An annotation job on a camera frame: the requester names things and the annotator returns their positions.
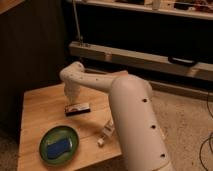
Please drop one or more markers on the wooden shelf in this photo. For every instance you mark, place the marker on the wooden shelf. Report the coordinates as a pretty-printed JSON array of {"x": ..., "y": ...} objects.
[{"x": 142, "y": 8}]

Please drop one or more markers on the long grey case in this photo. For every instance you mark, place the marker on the long grey case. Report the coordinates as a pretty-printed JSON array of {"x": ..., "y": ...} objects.
[{"x": 141, "y": 60}]

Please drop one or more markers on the green plate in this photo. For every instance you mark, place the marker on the green plate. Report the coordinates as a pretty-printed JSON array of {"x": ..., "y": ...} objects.
[{"x": 53, "y": 135}]

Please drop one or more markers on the black whiteboard eraser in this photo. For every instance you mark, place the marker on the black whiteboard eraser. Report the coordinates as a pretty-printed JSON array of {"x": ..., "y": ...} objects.
[{"x": 77, "y": 109}]

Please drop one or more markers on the metal rod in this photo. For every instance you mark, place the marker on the metal rod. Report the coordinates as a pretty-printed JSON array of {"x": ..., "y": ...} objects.
[{"x": 79, "y": 37}]

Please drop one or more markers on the black case handle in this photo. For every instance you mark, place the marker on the black case handle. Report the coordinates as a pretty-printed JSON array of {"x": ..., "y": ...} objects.
[{"x": 185, "y": 63}]

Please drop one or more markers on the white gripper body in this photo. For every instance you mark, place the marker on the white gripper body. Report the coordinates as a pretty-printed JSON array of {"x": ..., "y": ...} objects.
[{"x": 71, "y": 92}]

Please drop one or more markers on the small white block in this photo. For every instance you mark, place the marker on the small white block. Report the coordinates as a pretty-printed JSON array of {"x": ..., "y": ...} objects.
[{"x": 100, "y": 142}]

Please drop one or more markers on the blue sponge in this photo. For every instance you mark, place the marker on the blue sponge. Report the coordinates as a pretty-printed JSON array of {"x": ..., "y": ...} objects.
[{"x": 58, "y": 148}]

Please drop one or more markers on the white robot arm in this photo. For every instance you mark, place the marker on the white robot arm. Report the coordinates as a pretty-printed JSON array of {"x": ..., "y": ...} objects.
[{"x": 138, "y": 131}]

